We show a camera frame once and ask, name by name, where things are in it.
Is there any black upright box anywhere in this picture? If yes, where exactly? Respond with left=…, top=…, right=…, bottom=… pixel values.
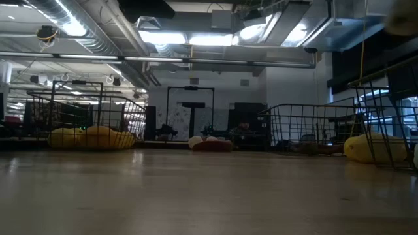
left=145, top=106, right=157, bottom=141

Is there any dark shelving unit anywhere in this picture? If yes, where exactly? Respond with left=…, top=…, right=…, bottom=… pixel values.
left=22, top=101, right=94, bottom=136

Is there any black and yellow cable reel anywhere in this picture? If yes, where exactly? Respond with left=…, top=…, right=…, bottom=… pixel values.
left=35, top=25, right=59, bottom=43

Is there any wire mesh basket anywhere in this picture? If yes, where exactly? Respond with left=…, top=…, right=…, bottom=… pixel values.
left=27, top=92, right=147, bottom=150
left=347, top=54, right=418, bottom=172
left=257, top=96, right=382, bottom=155

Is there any silver angled duct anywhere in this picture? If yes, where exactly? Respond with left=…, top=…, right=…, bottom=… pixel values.
left=233, top=0, right=330, bottom=48

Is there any bright ceiling light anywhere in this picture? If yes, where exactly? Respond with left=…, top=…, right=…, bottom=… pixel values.
left=138, top=31, right=187, bottom=45
left=189, top=33, right=234, bottom=46

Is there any person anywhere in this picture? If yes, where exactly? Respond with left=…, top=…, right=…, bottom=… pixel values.
left=230, top=120, right=254, bottom=140

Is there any long grey ceiling pipe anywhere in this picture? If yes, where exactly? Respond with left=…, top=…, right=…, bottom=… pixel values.
left=0, top=51, right=317, bottom=69

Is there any yellow hanging cord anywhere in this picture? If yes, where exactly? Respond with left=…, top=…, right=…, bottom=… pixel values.
left=358, top=0, right=367, bottom=82

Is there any red chilli pepper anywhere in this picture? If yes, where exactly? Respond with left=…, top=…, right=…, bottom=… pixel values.
left=191, top=140, right=234, bottom=153

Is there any grey ceiling box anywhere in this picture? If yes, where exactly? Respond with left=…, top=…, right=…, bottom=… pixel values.
left=210, top=9, right=234, bottom=31

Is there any black T-shaped stand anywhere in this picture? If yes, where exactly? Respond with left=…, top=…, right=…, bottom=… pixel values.
left=181, top=102, right=206, bottom=140

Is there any white pillar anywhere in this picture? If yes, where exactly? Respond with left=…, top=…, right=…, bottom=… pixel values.
left=0, top=61, right=12, bottom=108

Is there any yellow lemon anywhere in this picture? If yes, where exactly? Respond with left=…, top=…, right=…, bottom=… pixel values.
left=48, top=127, right=86, bottom=148
left=112, top=130, right=137, bottom=148

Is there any large rectangular metal duct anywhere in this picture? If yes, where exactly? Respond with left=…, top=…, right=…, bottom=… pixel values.
left=302, top=0, right=401, bottom=53

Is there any black cabinet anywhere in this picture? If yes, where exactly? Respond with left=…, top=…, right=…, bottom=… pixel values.
left=227, top=102, right=269, bottom=151

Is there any silver spiral ventilation duct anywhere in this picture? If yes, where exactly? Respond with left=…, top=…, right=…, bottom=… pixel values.
left=27, top=0, right=121, bottom=56

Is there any orange mango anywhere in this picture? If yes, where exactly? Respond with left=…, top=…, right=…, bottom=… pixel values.
left=78, top=125, right=116, bottom=149

